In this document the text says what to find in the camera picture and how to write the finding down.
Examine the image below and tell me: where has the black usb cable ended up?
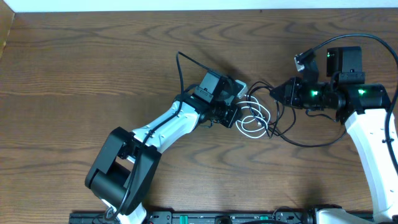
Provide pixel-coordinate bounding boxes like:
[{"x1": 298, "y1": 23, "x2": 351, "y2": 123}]
[{"x1": 245, "y1": 80, "x2": 348, "y2": 149}]

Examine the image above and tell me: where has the white usb cable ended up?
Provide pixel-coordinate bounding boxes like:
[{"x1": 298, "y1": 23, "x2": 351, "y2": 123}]
[{"x1": 235, "y1": 95, "x2": 272, "y2": 139}]

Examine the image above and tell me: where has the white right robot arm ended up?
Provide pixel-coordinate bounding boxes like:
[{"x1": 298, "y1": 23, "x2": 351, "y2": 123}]
[{"x1": 270, "y1": 76, "x2": 397, "y2": 223}]

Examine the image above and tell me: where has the wooden side panel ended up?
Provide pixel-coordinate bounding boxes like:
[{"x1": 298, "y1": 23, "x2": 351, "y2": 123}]
[{"x1": 0, "y1": 0, "x2": 15, "y2": 57}]

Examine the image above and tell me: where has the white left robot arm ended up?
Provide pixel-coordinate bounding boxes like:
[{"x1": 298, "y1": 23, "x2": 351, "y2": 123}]
[{"x1": 85, "y1": 93, "x2": 243, "y2": 223}]

